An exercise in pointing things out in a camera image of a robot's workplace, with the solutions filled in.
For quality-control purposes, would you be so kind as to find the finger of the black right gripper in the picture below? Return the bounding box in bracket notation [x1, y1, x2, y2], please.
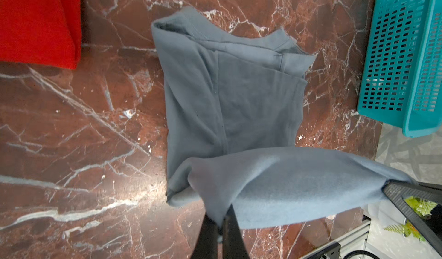
[382, 180, 442, 254]

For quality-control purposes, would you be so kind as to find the potted artificial flower plant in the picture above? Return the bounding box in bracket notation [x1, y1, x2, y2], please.
[384, 196, 439, 242]

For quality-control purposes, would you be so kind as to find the teal plastic basket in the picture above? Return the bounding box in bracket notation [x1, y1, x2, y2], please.
[358, 0, 442, 138]

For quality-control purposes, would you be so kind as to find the grey t-shirt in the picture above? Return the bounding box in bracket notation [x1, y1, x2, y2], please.
[151, 7, 414, 229]

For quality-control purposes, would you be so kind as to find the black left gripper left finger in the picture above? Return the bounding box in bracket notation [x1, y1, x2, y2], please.
[191, 214, 219, 259]

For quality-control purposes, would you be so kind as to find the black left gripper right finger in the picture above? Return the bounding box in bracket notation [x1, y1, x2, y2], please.
[222, 205, 250, 259]

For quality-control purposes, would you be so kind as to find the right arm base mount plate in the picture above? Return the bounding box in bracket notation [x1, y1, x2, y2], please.
[304, 242, 341, 259]

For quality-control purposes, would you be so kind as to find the red folded t-shirt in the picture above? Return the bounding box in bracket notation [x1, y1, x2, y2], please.
[1, 0, 82, 69]

